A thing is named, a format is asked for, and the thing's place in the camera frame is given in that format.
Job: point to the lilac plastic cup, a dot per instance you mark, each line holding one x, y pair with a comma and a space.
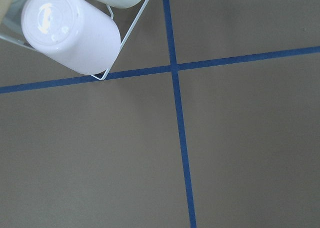
72, 32

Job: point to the white wire cup rack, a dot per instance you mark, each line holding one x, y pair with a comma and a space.
125, 19

